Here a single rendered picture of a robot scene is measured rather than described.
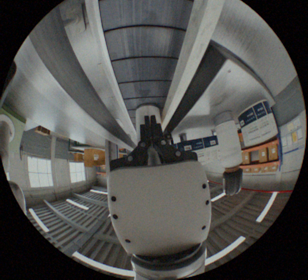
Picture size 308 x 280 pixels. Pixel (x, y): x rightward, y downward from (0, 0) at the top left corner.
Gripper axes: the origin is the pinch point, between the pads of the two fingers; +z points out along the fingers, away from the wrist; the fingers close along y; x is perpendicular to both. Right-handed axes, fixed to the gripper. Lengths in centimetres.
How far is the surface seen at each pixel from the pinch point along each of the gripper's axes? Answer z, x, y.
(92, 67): 9.0, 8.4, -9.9
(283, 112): 2, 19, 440
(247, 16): 3.6, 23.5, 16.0
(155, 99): 6.3, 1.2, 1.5
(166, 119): 3.5, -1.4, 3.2
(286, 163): -152, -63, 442
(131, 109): 7.5, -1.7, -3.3
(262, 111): 0.9, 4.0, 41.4
